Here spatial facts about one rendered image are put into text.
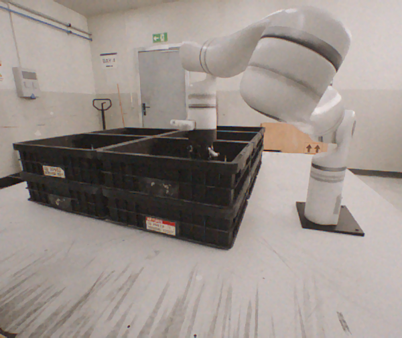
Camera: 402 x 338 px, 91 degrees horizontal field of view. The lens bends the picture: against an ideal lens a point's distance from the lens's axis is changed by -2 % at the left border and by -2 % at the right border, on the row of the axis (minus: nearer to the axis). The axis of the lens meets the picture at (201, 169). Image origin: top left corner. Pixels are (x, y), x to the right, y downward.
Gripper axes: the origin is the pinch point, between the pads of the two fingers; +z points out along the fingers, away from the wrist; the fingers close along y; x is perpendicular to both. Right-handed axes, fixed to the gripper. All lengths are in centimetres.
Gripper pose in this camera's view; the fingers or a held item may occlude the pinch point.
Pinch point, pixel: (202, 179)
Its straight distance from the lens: 57.7
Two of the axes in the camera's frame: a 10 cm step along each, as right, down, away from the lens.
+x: -8.6, 1.5, -4.9
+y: -5.1, -2.5, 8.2
